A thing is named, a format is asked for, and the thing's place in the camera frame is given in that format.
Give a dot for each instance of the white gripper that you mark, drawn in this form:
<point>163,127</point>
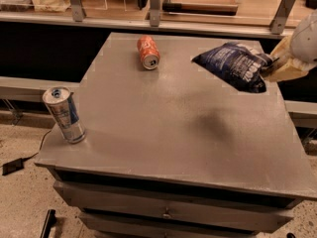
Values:
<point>305,40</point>

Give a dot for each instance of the blue chip bag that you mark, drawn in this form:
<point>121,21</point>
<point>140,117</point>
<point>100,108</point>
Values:
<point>238,65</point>

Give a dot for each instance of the orange soda can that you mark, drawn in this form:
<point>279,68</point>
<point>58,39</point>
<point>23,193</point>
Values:
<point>148,51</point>

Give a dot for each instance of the silver blue energy drink can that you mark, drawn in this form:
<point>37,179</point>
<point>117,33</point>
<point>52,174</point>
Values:
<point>60,104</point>

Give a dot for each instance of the grey drawer cabinet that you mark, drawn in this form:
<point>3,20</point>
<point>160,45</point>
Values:
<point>227,164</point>

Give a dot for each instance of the upper drawer knob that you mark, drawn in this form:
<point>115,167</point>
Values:
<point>166,214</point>

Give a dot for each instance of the grey low bench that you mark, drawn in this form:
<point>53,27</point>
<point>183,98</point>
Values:
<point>25,89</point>

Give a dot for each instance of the black object on floor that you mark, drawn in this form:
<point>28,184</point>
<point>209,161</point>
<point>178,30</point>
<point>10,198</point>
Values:
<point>48,224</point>

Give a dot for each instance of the black power adapter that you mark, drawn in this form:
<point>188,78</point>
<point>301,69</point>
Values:
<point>12,166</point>

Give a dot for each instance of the right metal shelf bracket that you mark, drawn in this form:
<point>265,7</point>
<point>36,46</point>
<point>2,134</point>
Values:
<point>279,20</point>

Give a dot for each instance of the metal shelf bracket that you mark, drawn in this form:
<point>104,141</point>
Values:
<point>154,13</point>
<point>78,13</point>
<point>279,20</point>

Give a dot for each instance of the grey metal shelf rail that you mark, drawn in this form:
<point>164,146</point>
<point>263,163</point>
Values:
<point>185,28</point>

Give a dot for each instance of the middle metal shelf bracket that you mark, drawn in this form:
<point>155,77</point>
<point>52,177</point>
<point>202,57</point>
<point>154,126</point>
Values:
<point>154,13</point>

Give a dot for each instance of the left metal shelf bracket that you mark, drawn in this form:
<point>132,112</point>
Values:
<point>78,13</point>

